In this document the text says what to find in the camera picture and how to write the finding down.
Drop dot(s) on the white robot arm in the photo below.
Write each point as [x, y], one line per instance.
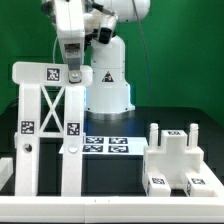
[90, 24]

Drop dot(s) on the white flat back panel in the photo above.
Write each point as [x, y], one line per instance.
[104, 145]

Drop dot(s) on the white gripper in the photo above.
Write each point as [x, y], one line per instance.
[71, 35]

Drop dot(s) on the white long side rail back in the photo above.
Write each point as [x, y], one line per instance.
[73, 141]

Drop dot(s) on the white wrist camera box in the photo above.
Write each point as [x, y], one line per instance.
[106, 28]

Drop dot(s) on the white left fence block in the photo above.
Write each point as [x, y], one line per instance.
[6, 171]

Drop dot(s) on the white right fence rail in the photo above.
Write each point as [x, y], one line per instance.
[213, 183]

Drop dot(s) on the white chair seat block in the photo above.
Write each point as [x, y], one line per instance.
[170, 152]

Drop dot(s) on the white front fence rail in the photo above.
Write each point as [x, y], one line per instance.
[112, 209]

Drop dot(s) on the white fence rail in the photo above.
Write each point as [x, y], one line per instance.
[213, 183]
[112, 209]

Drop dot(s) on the white long side rail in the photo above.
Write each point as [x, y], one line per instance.
[28, 140]
[73, 141]

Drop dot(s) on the white long side rail front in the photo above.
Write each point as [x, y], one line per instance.
[28, 140]

